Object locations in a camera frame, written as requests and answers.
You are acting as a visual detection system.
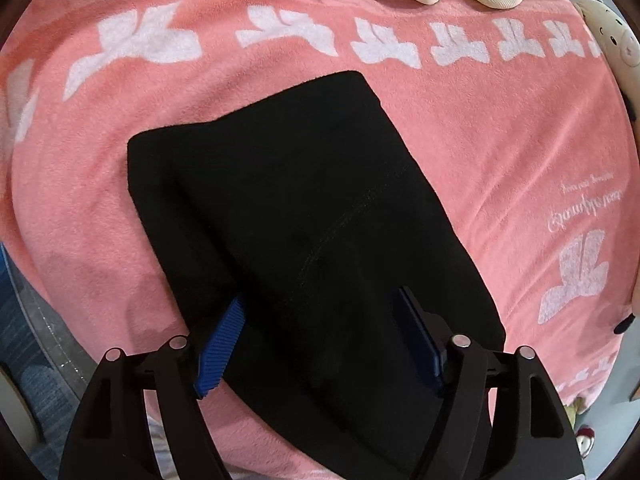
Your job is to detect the black pants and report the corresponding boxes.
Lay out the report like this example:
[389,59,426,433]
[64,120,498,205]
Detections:
[127,72,506,479]

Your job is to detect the red-haired doll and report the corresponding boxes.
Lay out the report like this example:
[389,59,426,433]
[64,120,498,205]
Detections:
[576,426,596,458]

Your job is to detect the doll in green jacket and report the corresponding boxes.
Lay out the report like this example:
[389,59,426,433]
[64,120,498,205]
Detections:
[564,396,589,416]

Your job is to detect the pink bow-print blanket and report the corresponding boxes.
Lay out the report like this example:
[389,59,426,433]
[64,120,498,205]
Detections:
[1,0,639,479]

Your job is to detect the white cow plush toy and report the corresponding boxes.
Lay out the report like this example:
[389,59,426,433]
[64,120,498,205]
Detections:
[574,0,640,132]

